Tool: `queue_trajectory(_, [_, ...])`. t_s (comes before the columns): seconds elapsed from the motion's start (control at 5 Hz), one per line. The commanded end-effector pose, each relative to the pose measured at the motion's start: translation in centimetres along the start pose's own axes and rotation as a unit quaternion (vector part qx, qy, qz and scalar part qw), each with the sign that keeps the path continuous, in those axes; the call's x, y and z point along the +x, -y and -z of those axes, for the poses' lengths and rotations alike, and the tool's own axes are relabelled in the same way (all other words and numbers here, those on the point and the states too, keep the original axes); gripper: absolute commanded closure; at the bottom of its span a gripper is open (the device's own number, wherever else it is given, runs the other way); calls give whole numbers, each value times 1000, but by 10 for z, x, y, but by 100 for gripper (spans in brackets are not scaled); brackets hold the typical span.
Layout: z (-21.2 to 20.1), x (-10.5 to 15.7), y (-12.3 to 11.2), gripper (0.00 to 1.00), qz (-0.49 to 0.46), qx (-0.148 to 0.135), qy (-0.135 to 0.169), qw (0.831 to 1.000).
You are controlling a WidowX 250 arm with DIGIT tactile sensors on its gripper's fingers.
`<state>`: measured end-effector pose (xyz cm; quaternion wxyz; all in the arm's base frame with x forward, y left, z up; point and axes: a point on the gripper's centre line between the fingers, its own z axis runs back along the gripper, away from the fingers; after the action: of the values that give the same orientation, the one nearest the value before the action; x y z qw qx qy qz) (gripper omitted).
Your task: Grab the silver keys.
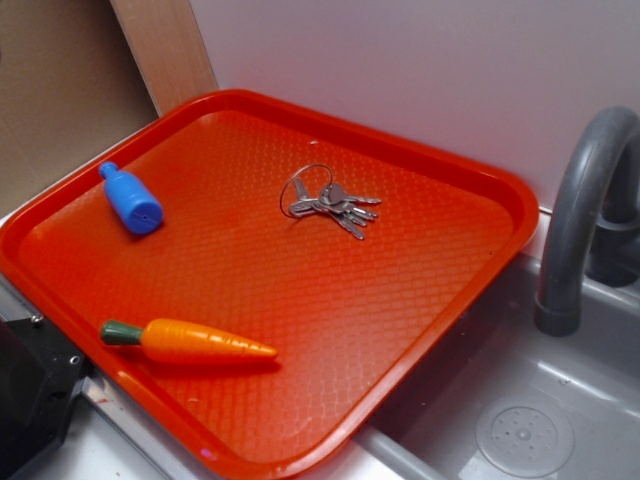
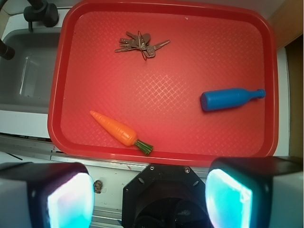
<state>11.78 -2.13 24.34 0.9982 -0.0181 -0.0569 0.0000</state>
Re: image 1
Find orange plastic tray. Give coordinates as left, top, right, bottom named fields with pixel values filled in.
left=1, top=90, right=538, bottom=479

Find grey plastic sink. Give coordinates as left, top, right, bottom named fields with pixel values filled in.
left=357, top=255, right=639, bottom=479

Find orange toy carrot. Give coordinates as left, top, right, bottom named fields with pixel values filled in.
left=100, top=318, right=278, bottom=365

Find blue toy bottle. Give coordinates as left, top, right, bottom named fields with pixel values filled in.
left=98, top=162, right=164, bottom=235

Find wooden board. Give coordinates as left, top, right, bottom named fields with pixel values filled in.
left=111, top=0, right=218, bottom=115

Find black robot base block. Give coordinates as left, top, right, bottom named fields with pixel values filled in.
left=1, top=318, right=88, bottom=479

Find grey toy faucet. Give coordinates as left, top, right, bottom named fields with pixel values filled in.
left=535, top=106, right=639, bottom=337

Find silver keys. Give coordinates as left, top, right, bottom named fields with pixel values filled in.
left=278, top=163, right=382, bottom=241

